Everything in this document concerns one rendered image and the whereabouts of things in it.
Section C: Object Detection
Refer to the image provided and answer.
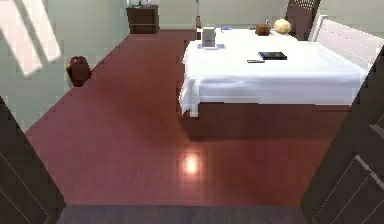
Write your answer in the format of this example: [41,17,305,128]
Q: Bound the black book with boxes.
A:
[258,51,288,61]

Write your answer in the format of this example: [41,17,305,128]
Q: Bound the white bed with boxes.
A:
[178,14,384,118]

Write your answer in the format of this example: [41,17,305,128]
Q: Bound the dark brown room door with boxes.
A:
[300,46,384,224]

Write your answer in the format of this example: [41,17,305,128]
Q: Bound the yellow round ball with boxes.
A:
[273,18,292,35]

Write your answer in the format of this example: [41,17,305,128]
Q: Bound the dark brown chest of drawers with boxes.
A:
[126,4,160,35]

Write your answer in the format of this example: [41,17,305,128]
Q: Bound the dark brown door frame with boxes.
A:
[0,96,66,224]

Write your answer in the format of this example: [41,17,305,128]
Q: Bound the dark red bin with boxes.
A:
[65,55,93,88]

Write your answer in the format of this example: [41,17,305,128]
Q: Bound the brown box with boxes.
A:
[255,23,271,37]

